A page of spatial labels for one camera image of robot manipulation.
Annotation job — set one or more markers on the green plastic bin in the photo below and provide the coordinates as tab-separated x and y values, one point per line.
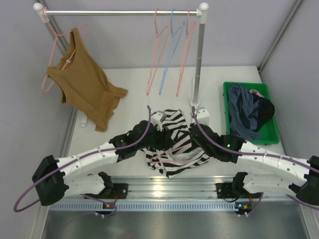
269	131

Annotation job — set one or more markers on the white clothes rack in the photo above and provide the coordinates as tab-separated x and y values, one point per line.
201	12

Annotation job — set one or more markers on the blue hanger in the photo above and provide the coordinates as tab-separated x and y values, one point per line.
175	36

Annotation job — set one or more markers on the black garment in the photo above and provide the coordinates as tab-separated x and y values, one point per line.
265	110

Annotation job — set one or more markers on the blue grey garment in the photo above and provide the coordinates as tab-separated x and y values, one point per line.
243	112

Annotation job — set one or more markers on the white slotted cable duct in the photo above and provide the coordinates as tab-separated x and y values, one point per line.
146	206

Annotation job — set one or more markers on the black white striped tank top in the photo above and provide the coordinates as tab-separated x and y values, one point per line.
178	127

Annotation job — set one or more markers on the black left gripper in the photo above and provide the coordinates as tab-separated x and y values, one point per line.
162	139

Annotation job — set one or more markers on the pink garment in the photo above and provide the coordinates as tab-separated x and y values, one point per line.
253	91

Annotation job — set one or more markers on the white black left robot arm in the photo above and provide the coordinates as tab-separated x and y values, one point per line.
56	178

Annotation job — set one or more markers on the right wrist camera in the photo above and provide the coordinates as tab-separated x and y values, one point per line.
202	115

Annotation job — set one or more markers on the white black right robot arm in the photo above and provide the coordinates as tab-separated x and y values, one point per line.
290	176

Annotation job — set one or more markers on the brown tank top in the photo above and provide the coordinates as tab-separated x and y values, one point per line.
84	84

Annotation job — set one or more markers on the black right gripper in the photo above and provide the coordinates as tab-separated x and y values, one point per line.
194	144

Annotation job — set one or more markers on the aluminium rail frame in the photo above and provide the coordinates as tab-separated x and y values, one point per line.
275	217

